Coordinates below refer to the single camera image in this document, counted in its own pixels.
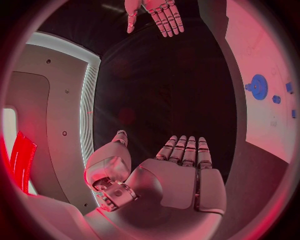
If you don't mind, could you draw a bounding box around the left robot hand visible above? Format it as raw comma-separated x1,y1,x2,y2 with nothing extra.
83,129,228,240

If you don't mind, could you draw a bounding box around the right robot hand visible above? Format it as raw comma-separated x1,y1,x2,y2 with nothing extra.
123,0,185,38

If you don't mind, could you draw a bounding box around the white task board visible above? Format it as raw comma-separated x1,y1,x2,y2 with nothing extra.
197,0,299,164

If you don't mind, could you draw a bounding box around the blue gear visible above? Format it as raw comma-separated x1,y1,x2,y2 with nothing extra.
250,73,269,101

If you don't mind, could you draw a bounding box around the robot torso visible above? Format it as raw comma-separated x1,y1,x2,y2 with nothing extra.
1,31,102,212

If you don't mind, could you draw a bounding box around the glowing light bar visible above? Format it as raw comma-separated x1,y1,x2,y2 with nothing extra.
8,130,39,195

